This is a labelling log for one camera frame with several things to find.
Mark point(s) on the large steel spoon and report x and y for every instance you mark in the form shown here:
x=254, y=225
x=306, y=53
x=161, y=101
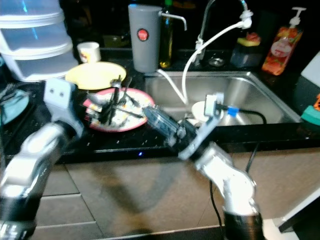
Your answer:
x=99, y=99

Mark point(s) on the grey water filter canister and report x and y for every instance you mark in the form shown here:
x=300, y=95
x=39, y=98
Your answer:
x=142, y=55

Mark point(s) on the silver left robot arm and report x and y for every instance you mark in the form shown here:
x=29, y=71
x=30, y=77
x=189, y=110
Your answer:
x=40, y=155

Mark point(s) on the dark sponge holder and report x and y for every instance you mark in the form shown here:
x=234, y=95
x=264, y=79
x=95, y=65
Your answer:
x=244, y=57

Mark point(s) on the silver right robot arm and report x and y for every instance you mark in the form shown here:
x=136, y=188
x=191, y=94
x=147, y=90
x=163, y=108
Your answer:
x=230, y=180

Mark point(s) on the green-capped oil bottle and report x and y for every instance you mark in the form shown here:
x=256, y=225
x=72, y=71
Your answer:
x=165, y=47

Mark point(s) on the teal plate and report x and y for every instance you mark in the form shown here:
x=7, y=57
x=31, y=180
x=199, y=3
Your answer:
x=17, y=107

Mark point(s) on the red scrub pad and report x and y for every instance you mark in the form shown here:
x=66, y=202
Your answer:
x=253, y=38

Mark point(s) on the stainless steel sink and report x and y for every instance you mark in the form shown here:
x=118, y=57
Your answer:
x=270, y=95

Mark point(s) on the round metal drain cap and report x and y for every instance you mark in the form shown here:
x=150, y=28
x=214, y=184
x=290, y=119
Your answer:
x=216, y=61

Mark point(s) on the chrome gooseneck faucet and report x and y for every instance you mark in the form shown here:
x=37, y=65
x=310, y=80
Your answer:
x=202, y=25

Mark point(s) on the small steel spoon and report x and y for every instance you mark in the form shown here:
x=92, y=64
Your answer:
x=116, y=81

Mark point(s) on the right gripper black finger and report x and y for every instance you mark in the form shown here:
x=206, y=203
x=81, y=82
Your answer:
x=162, y=117
x=162, y=131

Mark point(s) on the yellow sponge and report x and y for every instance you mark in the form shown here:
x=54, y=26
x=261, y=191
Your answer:
x=242, y=43

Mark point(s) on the orange round gadget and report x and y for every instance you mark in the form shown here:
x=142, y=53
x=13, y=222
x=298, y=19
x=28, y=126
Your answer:
x=316, y=102

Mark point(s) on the white cutting board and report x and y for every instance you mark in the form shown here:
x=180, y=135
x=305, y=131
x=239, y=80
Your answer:
x=312, y=65

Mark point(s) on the pale yellow plate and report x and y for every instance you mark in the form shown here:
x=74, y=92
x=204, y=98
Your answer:
x=95, y=75

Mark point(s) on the green sponge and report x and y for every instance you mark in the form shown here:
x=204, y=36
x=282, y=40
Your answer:
x=311, y=116

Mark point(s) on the orange dish soap pump bottle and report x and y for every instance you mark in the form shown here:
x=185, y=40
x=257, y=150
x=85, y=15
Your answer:
x=280, y=50

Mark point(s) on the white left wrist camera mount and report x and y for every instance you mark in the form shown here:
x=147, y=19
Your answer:
x=60, y=102

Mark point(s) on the white printed cup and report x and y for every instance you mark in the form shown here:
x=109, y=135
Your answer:
x=89, y=53

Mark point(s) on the steel fork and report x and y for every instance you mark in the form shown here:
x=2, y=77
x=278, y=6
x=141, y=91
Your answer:
x=19, y=90
x=9, y=94

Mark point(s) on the white plastic drawer tower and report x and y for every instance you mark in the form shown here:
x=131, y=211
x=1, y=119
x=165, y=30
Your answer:
x=35, y=50

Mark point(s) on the pink floral plate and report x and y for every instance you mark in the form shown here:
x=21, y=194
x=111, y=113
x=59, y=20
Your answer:
x=137, y=117

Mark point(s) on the white bowl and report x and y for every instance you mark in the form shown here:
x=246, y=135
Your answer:
x=199, y=111

